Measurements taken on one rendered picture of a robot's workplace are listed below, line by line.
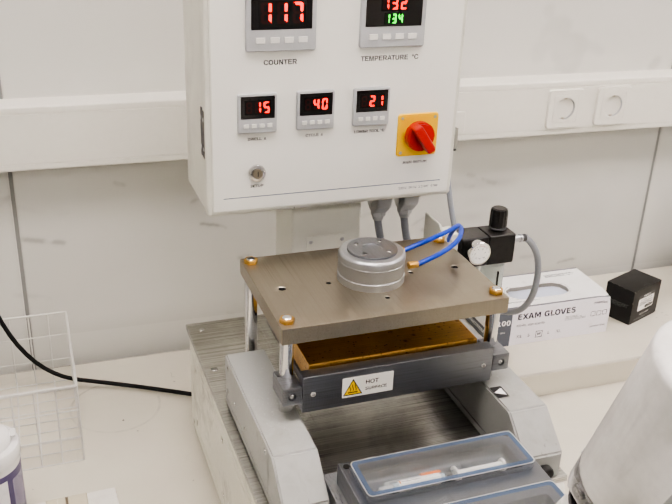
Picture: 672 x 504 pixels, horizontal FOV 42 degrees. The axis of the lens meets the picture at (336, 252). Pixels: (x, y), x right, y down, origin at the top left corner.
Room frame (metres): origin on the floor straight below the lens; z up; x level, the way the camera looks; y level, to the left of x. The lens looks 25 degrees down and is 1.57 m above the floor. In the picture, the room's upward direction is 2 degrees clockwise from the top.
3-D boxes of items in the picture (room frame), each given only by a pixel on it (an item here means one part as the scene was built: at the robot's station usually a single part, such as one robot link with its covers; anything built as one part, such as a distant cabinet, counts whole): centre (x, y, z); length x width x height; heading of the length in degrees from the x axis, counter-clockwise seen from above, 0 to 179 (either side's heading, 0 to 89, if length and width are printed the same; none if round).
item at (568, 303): (1.40, -0.36, 0.83); 0.23 x 0.12 x 0.07; 110
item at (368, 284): (0.96, -0.05, 1.08); 0.31 x 0.24 x 0.13; 111
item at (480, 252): (1.12, -0.20, 1.05); 0.15 x 0.05 x 0.15; 111
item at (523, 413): (0.90, -0.20, 0.96); 0.26 x 0.05 x 0.07; 21
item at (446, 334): (0.92, -0.05, 1.07); 0.22 x 0.17 x 0.10; 111
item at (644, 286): (1.46, -0.55, 0.83); 0.09 x 0.06 x 0.07; 131
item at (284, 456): (0.81, 0.06, 0.96); 0.25 x 0.05 x 0.07; 21
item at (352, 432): (0.95, -0.03, 0.93); 0.46 x 0.35 x 0.01; 21
